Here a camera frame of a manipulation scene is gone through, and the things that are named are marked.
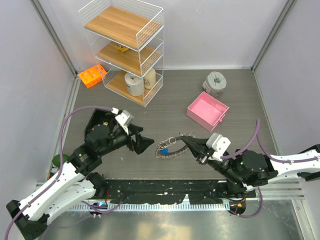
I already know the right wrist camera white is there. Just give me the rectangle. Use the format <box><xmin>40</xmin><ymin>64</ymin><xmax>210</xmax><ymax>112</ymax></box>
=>
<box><xmin>206</xmin><ymin>132</ymin><xmax>231</xmax><ymax>162</ymax></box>

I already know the white slotted cable duct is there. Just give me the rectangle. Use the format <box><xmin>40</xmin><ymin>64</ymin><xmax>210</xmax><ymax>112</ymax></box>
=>
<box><xmin>72</xmin><ymin>201</ymin><xmax>231</xmax><ymax>212</ymax></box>

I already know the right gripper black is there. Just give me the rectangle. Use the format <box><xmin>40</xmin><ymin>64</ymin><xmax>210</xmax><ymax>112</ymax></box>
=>
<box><xmin>180</xmin><ymin>135</ymin><xmax>241</xmax><ymax>185</ymax></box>

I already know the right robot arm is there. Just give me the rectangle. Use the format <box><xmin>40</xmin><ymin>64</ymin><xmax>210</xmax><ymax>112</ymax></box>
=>
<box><xmin>181</xmin><ymin>133</ymin><xmax>320</xmax><ymax>197</ymax></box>

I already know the cream lotion bottle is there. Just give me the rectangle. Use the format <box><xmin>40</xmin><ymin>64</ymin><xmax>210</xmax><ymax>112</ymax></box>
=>
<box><xmin>143</xmin><ymin>68</ymin><xmax>157</xmax><ymax>90</ymax></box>

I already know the orange plastic crate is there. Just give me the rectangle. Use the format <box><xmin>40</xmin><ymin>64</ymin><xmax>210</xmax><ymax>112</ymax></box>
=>
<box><xmin>78</xmin><ymin>64</ymin><xmax>107</xmax><ymax>89</ymax></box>

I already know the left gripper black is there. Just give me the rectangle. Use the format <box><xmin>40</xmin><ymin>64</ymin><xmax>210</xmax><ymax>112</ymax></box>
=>
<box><xmin>98</xmin><ymin>122</ymin><xmax>154</xmax><ymax>156</ymax></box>

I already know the white toilet paper roll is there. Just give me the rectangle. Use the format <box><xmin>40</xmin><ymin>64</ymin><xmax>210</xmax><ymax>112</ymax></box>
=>
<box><xmin>124</xmin><ymin>72</ymin><xmax>145</xmax><ymax>97</ymax></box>

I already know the pink open box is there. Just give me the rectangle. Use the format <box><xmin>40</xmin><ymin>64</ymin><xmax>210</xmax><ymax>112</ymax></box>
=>
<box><xmin>186</xmin><ymin>91</ymin><xmax>230</xmax><ymax>132</ymax></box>

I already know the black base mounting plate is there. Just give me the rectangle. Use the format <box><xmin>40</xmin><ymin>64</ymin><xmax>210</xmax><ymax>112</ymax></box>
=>
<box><xmin>98</xmin><ymin>179</ymin><xmax>256</xmax><ymax>205</ymax></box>

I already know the white wire shelf rack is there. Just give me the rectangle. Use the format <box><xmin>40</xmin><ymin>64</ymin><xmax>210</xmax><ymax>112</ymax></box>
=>
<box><xmin>78</xmin><ymin>0</ymin><xmax>165</xmax><ymax>107</ymax></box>

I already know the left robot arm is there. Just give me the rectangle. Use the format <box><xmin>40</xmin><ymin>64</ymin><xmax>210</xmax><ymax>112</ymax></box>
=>
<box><xmin>6</xmin><ymin>121</ymin><xmax>155</xmax><ymax>240</ymax></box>

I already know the green round fruit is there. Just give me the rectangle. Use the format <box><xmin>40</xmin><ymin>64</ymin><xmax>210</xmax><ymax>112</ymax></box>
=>
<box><xmin>51</xmin><ymin>153</ymin><xmax>70</xmax><ymax>168</ymax></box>

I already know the yellow packet on shelf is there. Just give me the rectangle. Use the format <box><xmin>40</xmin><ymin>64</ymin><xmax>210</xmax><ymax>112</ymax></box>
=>
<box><xmin>115</xmin><ymin>44</ymin><xmax>129</xmax><ymax>53</ymax></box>

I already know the blue tagged key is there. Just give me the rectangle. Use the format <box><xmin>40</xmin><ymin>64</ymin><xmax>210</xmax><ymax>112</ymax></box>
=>
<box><xmin>160</xmin><ymin>148</ymin><xmax>169</xmax><ymax>155</ymax></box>

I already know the black plastic bin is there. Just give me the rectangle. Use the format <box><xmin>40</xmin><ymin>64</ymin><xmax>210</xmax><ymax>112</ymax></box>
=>
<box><xmin>84</xmin><ymin>108</ymin><xmax>117</xmax><ymax>141</ymax></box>

